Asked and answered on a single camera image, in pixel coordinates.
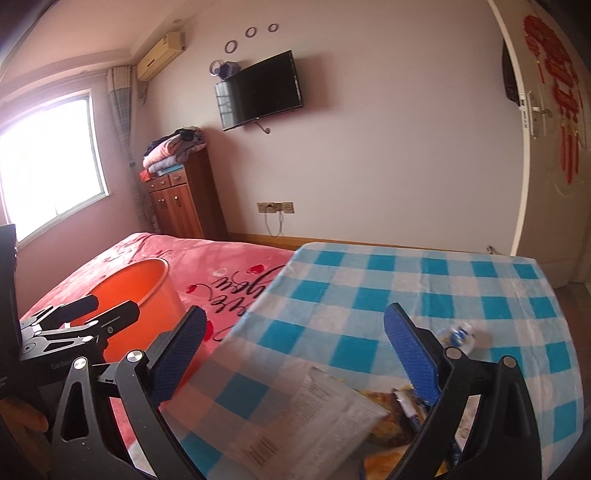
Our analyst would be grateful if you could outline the yellow snack wrapper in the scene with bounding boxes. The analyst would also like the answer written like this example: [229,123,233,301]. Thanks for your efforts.
[359,385,430,479]

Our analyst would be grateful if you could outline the white black printed bag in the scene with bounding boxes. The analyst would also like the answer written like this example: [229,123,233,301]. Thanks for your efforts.
[163,339,389,479]

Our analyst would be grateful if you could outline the blue vinda tissue pack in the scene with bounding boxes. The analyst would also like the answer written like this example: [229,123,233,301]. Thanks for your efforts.
[437,323,476,355]

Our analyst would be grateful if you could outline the orange plastic trash bucket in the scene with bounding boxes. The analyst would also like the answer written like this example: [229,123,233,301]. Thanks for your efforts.
[71,259,186,362]

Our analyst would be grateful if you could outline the white bedroom door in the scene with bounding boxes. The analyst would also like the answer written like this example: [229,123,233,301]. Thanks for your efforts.
[489,1,590,288]

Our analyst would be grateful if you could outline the pink printed bedspread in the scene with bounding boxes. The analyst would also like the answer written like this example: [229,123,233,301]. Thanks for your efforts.
[20,231,297,476]

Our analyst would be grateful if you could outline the bright window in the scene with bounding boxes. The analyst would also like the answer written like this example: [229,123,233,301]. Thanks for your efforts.
[1,92,108,243]

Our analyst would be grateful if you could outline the wooden dresser cabinet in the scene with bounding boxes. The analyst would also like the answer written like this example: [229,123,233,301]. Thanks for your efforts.
[143,149,229,241]

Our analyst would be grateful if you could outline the folded blankets pile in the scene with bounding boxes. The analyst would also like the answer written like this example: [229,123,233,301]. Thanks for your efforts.
[139,127,207,182]

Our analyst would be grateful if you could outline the blue white checkered blanket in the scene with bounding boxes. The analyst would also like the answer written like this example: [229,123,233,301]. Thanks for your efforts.
[158,241,585,480]

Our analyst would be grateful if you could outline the checkered window curtain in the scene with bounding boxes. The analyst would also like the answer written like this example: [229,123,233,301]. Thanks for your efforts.
[106,65,156,233]

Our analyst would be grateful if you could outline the dark bag behind door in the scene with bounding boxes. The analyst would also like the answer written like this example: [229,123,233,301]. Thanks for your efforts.
[502,42,521,106]

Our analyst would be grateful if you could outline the red chinese knot decoration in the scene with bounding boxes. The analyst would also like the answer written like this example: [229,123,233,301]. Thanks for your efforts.
[523,15,582,185]

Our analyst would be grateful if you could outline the white power cable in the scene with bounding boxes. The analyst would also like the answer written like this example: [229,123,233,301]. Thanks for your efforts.
[262,209,286,239]

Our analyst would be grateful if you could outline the wooden bed frame edge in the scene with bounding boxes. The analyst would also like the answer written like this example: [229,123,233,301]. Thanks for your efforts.
[227,231,463,254]

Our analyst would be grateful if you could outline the wall power outlet strip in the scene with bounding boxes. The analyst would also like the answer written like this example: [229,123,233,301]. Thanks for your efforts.
[256,202,294,214]

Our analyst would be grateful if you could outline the blue bag on wall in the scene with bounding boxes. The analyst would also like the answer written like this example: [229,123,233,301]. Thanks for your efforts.
[209,60,242,81]

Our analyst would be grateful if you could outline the white wall air conditioner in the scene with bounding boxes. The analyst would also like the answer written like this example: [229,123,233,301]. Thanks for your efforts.
[136,32,185,82]

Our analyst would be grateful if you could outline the wall mounted black television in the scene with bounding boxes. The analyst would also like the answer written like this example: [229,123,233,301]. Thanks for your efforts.
[214,50,304,131]

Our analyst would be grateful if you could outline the silver door handle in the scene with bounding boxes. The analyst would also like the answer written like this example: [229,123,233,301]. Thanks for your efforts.
[526,90,553,139]

